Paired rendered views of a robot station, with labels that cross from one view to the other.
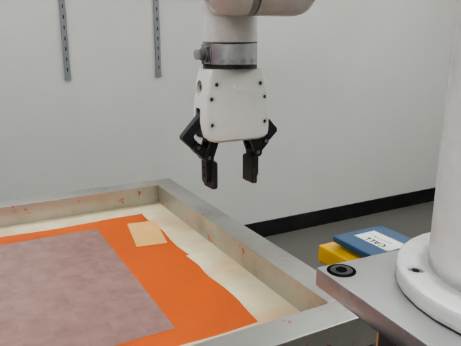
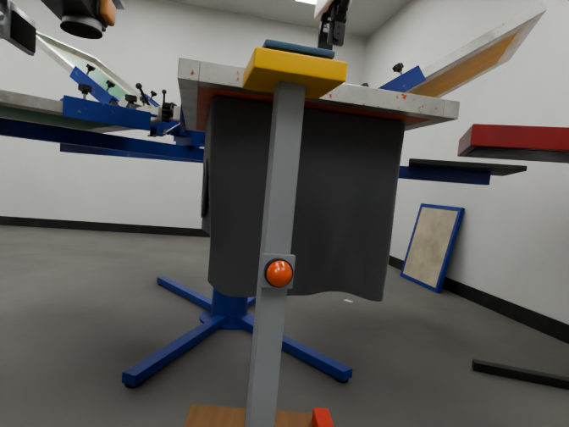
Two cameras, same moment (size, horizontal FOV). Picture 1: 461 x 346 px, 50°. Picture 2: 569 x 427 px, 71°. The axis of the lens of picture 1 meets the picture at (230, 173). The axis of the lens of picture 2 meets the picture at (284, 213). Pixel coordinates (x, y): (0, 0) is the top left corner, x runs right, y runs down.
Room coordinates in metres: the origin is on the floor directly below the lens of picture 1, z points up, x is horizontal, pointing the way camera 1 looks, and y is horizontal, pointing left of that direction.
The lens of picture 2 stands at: (0.86, -0.81, 0.77)
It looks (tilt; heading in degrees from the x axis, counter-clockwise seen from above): 4 degrees down; 105
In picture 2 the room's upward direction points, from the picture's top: 5 degrees clockwise
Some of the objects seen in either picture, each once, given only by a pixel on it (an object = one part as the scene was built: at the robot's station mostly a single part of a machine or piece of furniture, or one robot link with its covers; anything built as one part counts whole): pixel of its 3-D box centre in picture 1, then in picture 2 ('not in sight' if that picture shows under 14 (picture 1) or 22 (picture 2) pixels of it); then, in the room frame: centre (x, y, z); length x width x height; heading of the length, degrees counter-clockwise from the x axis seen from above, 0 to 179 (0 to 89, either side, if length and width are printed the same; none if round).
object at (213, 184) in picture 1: (202, 165); (323, 41); (0.68, 0.04, 1.09); 0.03 x 0.03 x 0.07; 29
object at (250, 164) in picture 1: (256, 158); (339, 24); (0.73, -0.04, 1.09); 0.03 x 0.03 x 0.07; 29
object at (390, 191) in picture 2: not in sight; (305, 206); (0.67, 0.07, 0.74); 0.45 x 0.03 x 0.43; 29
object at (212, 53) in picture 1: (225, 53); not in sight; (0.70, 0.01, 1.24); 0.09 x 0.07 x 0.03; 119
